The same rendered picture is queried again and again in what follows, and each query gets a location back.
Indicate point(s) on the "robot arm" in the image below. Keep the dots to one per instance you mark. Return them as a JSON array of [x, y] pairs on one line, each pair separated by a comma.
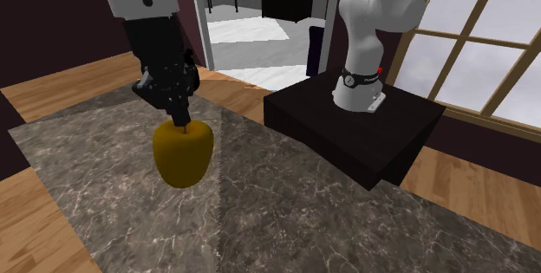
[[360, 31]]

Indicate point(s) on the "dark maroon door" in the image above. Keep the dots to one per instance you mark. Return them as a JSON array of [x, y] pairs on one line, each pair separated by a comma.
[[190, 18]]

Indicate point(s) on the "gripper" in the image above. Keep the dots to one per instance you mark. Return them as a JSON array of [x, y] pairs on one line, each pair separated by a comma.
[[156, 48]]

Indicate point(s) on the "black robot stand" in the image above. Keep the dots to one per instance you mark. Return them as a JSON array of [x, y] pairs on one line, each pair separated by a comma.
[[359, 137]]

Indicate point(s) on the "wooden frame window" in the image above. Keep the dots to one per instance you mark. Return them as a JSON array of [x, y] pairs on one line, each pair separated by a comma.
[[469, 37]]

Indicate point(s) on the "yellow apple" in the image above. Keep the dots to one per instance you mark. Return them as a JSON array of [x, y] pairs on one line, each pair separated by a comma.
[[182, 158]]

